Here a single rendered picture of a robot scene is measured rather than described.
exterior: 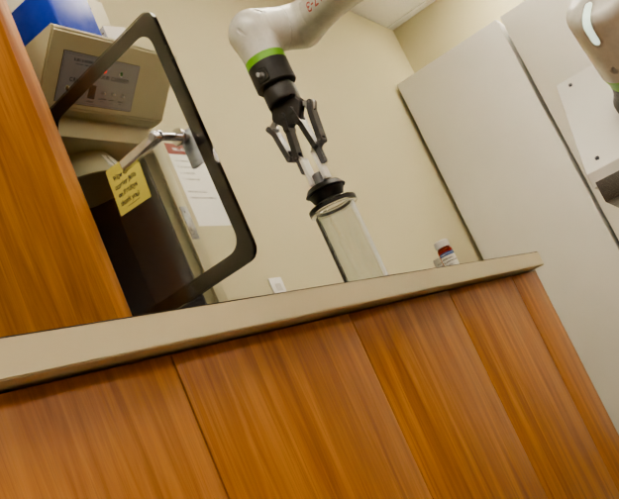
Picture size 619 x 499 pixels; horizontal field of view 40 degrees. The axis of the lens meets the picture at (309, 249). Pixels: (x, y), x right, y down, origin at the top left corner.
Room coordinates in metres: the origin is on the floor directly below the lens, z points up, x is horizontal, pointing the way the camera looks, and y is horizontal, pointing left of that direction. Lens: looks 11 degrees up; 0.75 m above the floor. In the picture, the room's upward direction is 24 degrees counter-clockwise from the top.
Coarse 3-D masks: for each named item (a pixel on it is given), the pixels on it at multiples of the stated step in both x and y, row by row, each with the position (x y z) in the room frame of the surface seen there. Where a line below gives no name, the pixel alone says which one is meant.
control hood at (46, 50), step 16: (48, 32) 1.24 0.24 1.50; (64, 32) 1.26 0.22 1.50; (80, 32) 1.29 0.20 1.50; (32, 48) 1.26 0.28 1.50; (48, 48) 1.25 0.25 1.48; (64, 48) 1.27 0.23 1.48; (80, 48) 1.30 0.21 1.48; (96, 48) 1.33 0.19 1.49; (32, 64) 1.26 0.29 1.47; (48, 64) 1.26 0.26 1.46; (48, 80) 1.27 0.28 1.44; (48, 96) 1.29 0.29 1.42
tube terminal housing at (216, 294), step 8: (8, 0) 1.34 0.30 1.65; (16, 0) 1.35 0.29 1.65; (24, 0) 1.37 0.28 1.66; (88, 0) 1.53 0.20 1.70; (96, 8) 1.55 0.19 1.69; (96, 16) 1.54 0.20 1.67; (104, 16) 1.56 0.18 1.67; (104, 24) 1.55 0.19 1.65; (216, 288) 1.55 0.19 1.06; (208, 296) 1.56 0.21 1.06; (216, 296) 1.54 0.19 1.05; (224, 296) 1.56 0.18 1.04
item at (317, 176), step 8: (312, 176) 1.74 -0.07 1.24; (320, 176) 1.74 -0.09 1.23; (320, 184) 1.71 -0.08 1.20; (328, 184) 1.71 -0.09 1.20; (336, 184) 1.72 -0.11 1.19; (344, 184) 1.76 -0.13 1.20; (312, 192) 1.71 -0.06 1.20; (320, 192) 1.71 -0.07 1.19; (328, 192) 1.71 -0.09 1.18; (336, 192) 1.72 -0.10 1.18; (312, 200) 1.74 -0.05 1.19; (320, 200) 1.72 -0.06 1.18
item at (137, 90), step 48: (144, 48) 1.13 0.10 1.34; (96, 96) 1.20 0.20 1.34; (144, 96) 1.15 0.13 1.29; (96, 144) 1.22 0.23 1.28; (192, 144) 1.12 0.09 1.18; (96, 192) 1.25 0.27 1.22; (192, 192) 1.14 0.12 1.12; (144, 240) 1.21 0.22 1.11; (192, 240) 1.16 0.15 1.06; (240, 240) 1.11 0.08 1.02; (144, 288) 1.24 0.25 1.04; (192, 288) 1.18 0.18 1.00
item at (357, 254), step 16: (352, 192) 1.72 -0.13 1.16; (336, 208) 1.70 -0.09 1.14; (352, 208) 1.72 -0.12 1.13; (336, 224) 1.70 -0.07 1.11; (352, 224) 1.71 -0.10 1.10; (336, 240) 1.71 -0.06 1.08; (352, 240) 1.70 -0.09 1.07; (368, 240) 1.72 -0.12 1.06; (336, 256) 1.73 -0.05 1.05; (352, 256) 1.70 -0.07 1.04; (368, 256) 1.71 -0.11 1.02; (352, 272) 1.71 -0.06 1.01; (368, 272) 1.70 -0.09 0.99; (384, 272) 1.72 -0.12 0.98
